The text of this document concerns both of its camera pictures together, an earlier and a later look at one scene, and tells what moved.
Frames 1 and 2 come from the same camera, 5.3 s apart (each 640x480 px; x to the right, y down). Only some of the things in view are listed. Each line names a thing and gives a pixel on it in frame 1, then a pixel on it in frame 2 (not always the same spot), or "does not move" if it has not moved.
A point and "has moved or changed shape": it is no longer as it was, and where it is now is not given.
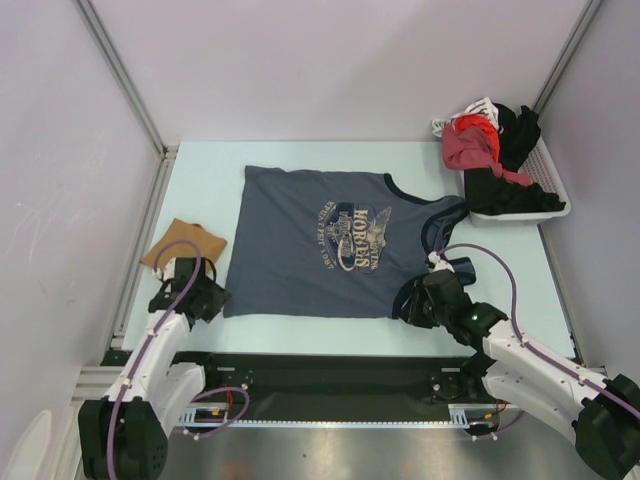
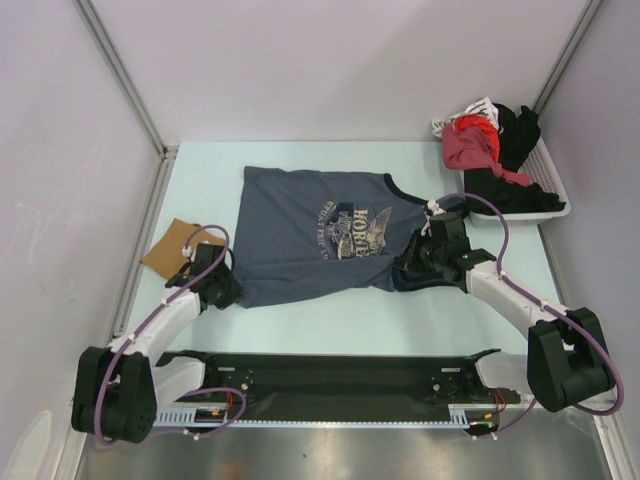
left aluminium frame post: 102,35 does not move
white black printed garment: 484,107 does not move
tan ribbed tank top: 211,245 does not move
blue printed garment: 306,242 has moved or changed shape
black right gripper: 409,313 -> 408,260
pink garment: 472,148 does not move
